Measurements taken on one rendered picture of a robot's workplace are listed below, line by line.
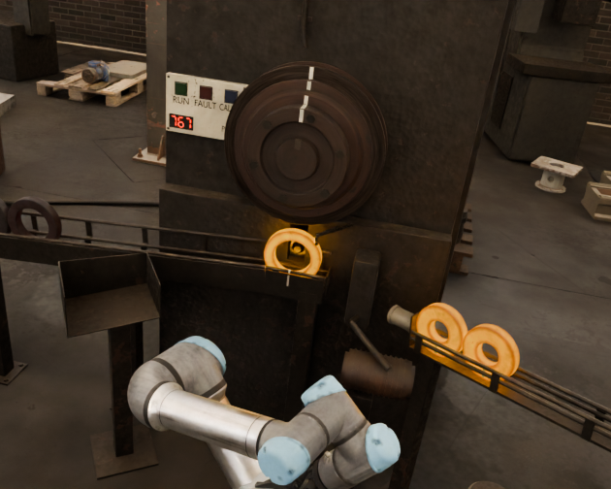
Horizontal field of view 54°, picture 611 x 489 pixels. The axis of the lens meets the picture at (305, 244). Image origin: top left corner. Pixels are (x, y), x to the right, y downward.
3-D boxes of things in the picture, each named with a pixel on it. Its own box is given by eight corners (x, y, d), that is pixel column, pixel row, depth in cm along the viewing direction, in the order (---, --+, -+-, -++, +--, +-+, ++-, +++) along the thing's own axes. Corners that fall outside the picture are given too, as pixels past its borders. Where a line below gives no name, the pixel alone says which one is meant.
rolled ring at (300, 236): (324, 237, 186) (325, 233, 189) (266, 226, 188) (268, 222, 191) (316, 288, 195) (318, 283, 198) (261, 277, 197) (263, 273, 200)
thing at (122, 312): (74, 439, 213) (57, 261, 181) (149, 423, 224) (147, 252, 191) (80, 483, 197) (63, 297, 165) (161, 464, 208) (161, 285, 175)
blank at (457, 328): (425, 294, 176) (418, 297, 174) (472, 314, 166) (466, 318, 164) (419, 340, 182) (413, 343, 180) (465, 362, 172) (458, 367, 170)
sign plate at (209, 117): (168, 128, 195) (168, 72, 187) (245, 142, 192) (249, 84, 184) (165, 130, 193) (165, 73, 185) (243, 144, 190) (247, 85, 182)
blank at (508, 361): (472, 314, 166) (466, 318, 164) (525, 337, 156) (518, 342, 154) (465, 362, 172) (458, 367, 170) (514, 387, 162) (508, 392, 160)
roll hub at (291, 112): (248, 191, 178) (255, 96, 165) (342, 208, 175) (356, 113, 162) (242, 198, 173) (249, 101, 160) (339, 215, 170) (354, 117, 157)
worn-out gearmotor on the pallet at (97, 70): (100, 76, 618) (99, 54, 608) (122, 80, 615) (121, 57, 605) (80, 83, 582) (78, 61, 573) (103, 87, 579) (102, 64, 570)
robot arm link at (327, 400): (305, 397, 104) (343, 449, 103) (338, 366, 113) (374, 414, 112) (280, 412, 110) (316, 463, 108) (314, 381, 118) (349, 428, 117)
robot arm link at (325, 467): (355, 495, 110) (324, 463, 110) (337, 504, 113) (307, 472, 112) (364, 466, 117) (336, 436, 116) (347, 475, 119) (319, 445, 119)
